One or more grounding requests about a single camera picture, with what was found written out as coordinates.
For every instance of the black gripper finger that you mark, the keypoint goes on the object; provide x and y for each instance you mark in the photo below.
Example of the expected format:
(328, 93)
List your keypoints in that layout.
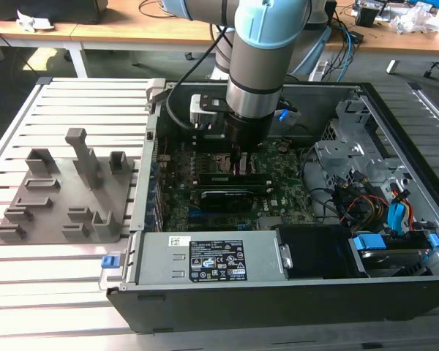
(236, 161)

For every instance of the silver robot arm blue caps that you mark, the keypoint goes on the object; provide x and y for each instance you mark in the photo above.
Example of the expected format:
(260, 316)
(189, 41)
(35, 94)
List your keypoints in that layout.
(256, 73)

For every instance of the black RAM slot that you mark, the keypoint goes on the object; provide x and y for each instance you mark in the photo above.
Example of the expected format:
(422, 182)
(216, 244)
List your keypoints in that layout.
(216, 148)
(216, 141)

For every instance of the RAM slot white clips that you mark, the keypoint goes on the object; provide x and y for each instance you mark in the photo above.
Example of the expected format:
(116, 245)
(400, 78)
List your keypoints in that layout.
(270, 189)
(216, 137)
(216, 145)

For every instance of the silver CPU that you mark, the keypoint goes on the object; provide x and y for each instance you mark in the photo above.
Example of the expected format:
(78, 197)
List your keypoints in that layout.
(244, 162)

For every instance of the silver coin battery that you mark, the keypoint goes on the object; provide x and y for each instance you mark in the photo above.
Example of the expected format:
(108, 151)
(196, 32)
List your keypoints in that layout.
(283, 148)

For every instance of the black graphics card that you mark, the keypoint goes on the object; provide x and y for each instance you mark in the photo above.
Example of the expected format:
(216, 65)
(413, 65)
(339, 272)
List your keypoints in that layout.
(225, 199)

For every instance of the green motherboard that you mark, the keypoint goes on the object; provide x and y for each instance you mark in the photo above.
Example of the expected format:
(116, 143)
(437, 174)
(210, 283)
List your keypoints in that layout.
(285, 190)

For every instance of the blue expansion slot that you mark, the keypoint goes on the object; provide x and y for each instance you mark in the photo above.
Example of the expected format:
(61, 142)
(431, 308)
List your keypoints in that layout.
(194, 211)

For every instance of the silver metal drive cage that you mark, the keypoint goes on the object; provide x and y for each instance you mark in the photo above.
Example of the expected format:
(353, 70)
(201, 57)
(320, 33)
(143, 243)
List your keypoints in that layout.
(336, 153)

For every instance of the white power strip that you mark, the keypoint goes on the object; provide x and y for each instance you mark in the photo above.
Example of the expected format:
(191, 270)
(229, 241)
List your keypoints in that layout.
(318, 69)

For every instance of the black caster wheel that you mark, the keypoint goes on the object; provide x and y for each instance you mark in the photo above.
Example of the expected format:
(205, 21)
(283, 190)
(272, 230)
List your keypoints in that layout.
(189, 55)

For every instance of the black plastic shroud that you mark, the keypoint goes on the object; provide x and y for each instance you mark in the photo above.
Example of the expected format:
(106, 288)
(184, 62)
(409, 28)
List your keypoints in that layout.
(314, 252)

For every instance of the grey power supply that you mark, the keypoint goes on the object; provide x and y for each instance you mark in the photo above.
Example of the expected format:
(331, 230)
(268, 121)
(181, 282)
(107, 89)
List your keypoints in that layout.
(161, 256)

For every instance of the small black box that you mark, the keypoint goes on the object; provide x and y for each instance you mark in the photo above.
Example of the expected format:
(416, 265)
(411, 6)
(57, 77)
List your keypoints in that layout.
(358, 36)

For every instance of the black upright box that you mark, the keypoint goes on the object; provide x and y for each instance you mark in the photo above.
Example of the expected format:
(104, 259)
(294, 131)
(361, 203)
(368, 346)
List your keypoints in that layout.
(331, 11)

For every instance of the black open PC case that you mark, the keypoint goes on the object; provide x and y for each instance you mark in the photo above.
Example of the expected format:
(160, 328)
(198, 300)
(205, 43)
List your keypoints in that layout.
(241, 311)

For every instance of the blue disk carrier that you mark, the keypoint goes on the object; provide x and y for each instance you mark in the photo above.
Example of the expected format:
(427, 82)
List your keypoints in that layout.
(369, 243)

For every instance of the wooden desk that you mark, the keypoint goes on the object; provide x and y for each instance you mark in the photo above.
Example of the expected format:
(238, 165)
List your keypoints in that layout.
(131, 25)

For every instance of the blue case latch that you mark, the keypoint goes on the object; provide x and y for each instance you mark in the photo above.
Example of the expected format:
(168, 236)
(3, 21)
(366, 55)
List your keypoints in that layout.
(109, 262)

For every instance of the black container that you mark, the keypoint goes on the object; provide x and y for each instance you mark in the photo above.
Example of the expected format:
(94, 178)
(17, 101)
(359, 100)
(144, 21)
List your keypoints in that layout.
(367, 16)

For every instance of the grey parts rack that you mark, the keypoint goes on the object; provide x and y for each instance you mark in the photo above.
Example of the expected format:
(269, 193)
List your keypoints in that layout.
(69, 204)

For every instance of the hard disk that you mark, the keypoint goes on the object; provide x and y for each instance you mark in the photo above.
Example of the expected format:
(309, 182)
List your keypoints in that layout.
(391, 257)

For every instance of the white crumpled plastic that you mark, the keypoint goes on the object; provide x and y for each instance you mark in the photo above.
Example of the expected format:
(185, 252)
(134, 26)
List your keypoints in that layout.
(413, 18)

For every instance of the black desktop device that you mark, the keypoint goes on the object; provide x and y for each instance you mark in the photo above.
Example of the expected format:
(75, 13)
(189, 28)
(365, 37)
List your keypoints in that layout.
(51, 11)

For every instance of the white tissue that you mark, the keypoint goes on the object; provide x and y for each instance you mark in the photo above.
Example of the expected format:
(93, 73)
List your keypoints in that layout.
(34, 22)

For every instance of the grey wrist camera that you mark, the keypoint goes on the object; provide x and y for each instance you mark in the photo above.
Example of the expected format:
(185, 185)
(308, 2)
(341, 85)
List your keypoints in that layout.
(205, 109)

